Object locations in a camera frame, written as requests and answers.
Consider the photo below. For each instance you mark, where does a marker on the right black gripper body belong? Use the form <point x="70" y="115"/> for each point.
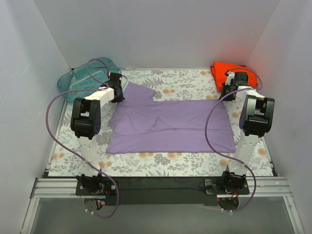
<point x="227" y="92"/>

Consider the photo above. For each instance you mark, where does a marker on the floral patterned table mat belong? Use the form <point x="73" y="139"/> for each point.
<point x="168" y="85"/>

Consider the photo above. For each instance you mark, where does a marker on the purple t shirt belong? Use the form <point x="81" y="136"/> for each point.
<point x="142" y="125"/>

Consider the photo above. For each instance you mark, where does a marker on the aluminium frame rail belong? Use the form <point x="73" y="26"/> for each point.
<point x="268" y="186"/>

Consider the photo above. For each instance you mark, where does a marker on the teal transparent plastic bin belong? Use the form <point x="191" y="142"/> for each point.
<point x="82" y="81"/>

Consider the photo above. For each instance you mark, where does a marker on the folded orange t shirt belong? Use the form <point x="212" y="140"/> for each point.
<point x="220" y="68"/>

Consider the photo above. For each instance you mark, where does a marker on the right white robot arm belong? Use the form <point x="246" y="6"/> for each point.
<point x="255" y="121"/>

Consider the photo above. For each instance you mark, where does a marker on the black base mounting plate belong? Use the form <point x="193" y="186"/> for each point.
<point x="112" y="196"/>

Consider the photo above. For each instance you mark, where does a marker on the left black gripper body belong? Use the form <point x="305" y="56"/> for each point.
<point x="119" y="95"/>

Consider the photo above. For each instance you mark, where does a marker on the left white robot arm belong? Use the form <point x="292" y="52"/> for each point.
<point x="86" y="124"/>

